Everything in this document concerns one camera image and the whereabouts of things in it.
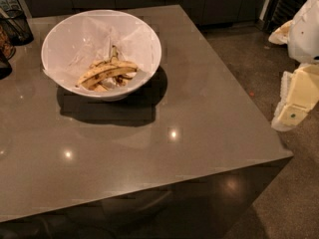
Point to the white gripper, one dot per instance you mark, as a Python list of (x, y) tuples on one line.
[(305, 34)]

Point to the spotted yellow banana peel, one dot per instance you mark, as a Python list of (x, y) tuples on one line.
[(101, 70)]

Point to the dark round object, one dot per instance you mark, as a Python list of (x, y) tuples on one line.
[(5, 67)]

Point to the white paper liner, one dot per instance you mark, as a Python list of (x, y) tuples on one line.
[(78, 41)]

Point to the black wire mesh basket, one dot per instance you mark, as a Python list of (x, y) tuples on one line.
[(14, 23)]

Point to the white bowl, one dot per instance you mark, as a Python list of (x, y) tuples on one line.
[(101, 54)]

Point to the small banana peel pieces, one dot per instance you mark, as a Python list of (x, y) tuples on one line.
[(111, 83)]

